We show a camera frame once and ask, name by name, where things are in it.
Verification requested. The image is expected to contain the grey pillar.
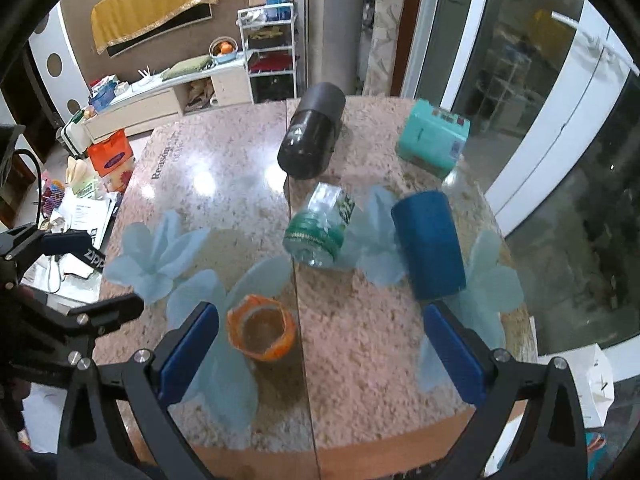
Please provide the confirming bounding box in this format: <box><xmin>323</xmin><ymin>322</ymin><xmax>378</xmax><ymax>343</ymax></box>
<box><xmin>308</xmin><ymin>0</ymin><xmax>362</xmax><ymax>98</ymax></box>

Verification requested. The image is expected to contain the white suitcase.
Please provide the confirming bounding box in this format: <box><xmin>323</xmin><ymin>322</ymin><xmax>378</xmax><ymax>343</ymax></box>
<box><xmin>56</xmin><ymin>110</ymin><xmax>96</xmax><ymax>162</ymax></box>

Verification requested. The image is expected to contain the low white cabinet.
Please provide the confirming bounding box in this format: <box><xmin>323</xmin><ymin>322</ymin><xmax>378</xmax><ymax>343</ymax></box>
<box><xmin>82</xmin><ymin>55</ymin><xmax>253</xmax><ymax>142</ymax></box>

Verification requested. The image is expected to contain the white shelf rack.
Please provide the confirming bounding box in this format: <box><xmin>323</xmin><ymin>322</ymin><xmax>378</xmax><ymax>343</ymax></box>
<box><xmin>237</xmin><ymin>2</ymin><xmax>299</xmax><ymax>104</ymax></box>

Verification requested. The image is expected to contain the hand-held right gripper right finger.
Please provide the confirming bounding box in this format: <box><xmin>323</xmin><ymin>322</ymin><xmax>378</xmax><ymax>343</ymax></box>
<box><xmin>423</xmin><ymin>299</ymin><xmax>587</xmax><ymax>480</ymax></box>

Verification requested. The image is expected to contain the clear plastic bottle green label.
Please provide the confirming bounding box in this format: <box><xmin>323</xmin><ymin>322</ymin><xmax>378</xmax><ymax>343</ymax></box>
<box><xmin>282</xmin><ymin>181</ymin><xmax>357</xmax><ymax>268</ymax></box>

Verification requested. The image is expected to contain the blue cylindrical cup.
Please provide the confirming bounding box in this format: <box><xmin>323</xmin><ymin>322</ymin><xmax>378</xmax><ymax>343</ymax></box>
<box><xmin>390</xmin><ymin>190</ymin><xmax>468</xmax><ymax>301</ymax></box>

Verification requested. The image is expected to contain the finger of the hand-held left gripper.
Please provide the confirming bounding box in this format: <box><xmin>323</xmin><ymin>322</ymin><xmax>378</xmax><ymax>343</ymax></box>
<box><xmin>0</xmin><ymin>224</ymin><xmax>107</xmax><ymax>275</ymax></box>
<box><xmin>14</xmin><ymin>291</ymin><xmax>147</xmax><ymax>387</ymax></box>

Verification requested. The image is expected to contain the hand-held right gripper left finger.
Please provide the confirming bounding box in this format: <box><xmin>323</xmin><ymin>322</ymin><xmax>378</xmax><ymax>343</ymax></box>
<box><xmin>57</xmin><ymin>301</ymin><xmax>221</xmax><ymax>480</ymax></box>

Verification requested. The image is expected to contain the yellow cloth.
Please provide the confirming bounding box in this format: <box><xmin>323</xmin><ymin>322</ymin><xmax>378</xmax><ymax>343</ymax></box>
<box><xmin>90</xmin><ymin>0</ymin><xmax>220</xmax><ymax>56</ymax></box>

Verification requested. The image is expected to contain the green cushion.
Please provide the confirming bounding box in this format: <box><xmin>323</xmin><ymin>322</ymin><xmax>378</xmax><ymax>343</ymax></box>
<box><xmin>161</xmin><ymin>56</ymin><xmax>215</xmax><ymax>81</ymax></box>

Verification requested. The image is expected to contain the black cable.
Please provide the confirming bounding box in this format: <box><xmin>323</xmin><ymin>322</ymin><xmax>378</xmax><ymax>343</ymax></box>
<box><xmin>10</xmin><ymin>149</ymin><xmax>46</xmax><ymax>233</ymax></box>

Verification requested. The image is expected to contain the black cylindrical flask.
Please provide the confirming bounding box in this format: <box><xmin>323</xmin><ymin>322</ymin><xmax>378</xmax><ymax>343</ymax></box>
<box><xmin>276</xmin><ymin>81</ymin><xmax>347</xmax><ymax>181</ymax></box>

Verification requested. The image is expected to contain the orange plastic bag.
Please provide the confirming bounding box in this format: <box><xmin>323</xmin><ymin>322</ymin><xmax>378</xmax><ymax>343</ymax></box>
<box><xmin>87</xmin><ymin>129</ymin><xmax>136</xmax><ymax>193</ymax></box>

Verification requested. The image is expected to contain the orange tape roll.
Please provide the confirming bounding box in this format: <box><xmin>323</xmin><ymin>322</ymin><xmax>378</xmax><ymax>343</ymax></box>
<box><xmin>226</xmin><ymin>294</ymin><xmax>297</xmax><ymax>362</ymax></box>

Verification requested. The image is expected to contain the pile of papers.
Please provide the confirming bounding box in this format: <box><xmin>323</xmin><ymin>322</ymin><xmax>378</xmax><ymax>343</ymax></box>
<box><xmin>22</xmin><ymin>192</ymin><xmax>123</xmax><ymax>293</ymax></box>

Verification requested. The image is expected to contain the white paper bag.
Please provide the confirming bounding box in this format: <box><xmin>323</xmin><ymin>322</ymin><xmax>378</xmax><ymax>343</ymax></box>
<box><xmin>570</xmin><ymin>342</ymin><xmax>616</xmax><ymax>428</ymax></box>

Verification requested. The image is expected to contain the teal box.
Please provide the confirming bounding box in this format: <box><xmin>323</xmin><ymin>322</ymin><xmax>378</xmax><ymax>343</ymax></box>
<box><xmin>396</xmin><ymin>98</ymin><xmax>471</xmax><ymax>179</ymax></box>

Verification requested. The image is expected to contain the bowl of oranges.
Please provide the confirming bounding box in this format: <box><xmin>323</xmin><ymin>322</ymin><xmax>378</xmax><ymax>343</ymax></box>
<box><xmin>209</xmin><ymin>36</ymin><xmax>239</xmax><ymax>63</ymax></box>

